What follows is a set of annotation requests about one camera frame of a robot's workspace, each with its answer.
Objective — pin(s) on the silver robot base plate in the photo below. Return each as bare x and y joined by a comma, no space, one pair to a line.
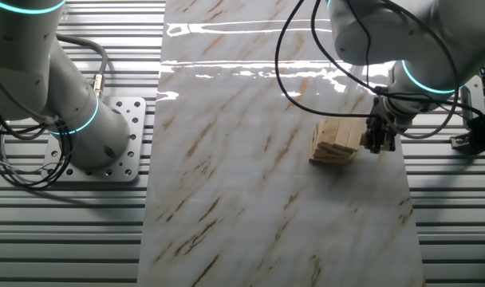
135,119

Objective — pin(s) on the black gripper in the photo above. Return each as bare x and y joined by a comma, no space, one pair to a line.
384,117

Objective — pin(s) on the grey clamp device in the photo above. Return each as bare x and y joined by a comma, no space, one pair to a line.
479,131

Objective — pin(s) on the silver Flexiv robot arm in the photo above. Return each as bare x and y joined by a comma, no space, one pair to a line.
35,79

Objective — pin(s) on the silver depth camera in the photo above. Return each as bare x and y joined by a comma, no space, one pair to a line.
474,95

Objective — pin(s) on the white marble pattern mat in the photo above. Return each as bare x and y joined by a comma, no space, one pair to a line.
246,199

